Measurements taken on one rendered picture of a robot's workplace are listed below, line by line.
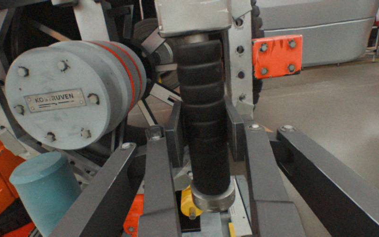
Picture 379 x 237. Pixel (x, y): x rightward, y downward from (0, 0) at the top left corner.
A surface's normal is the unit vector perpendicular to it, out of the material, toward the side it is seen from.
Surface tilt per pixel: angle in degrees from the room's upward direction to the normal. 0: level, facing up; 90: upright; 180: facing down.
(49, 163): 0
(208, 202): 90
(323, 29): 90
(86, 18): 90
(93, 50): 62
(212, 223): 0
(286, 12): 90
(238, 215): 0
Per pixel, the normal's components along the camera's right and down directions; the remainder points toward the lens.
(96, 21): 0.00, 0.37
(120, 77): 0.52, 0.14
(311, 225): -0.13, -0.92
